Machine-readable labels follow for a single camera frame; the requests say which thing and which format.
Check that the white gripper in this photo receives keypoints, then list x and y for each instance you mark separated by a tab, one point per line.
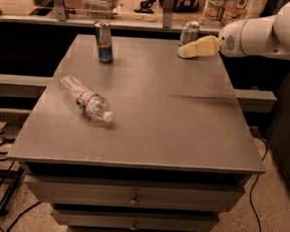
229	41

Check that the silver green 7up can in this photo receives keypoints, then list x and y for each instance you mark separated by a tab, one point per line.
190	32

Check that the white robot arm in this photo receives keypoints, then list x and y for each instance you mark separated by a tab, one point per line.
266	36

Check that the blue silver energy drink can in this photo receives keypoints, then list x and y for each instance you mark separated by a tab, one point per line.
104	41

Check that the printed snack bag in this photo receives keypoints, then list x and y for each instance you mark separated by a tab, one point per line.
218	13

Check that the grey drawer cabinet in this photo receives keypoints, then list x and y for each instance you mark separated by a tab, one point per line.
177	122

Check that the clear plastic container background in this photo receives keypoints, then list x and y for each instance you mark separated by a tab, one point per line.
97	9

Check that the clear plastic water bottle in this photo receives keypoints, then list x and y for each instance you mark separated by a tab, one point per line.
92	104

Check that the top drawer with knob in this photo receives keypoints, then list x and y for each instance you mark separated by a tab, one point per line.
63	191

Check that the drawer with knob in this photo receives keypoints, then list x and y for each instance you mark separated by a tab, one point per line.
136	221
63	191

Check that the black metal stand leg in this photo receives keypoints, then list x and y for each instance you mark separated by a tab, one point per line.
14	177

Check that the metal shelf rail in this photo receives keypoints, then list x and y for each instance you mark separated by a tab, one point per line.
73	13

